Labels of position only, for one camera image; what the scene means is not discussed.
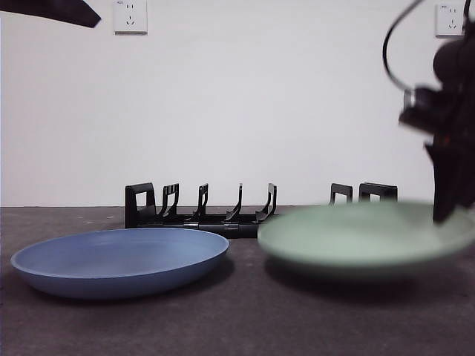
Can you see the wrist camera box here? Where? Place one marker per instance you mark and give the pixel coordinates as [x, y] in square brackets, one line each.
[423, 109]

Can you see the white wall socket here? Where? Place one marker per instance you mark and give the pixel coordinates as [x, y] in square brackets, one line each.
[447, 20]
[130, 16]

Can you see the blue round plate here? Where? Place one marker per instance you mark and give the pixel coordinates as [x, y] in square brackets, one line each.
[118, 259]

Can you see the black plastic plate rack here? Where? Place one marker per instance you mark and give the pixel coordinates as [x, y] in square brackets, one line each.
[208, 222]

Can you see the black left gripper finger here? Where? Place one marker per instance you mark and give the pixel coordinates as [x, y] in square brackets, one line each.
[55, 9]

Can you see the pale green round plate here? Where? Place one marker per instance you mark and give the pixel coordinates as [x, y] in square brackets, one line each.
[352, 241]

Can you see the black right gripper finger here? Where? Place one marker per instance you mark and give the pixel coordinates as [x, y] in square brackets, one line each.
[454, 178]

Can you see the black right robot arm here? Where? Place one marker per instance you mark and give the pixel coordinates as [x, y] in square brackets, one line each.
[451, 63]

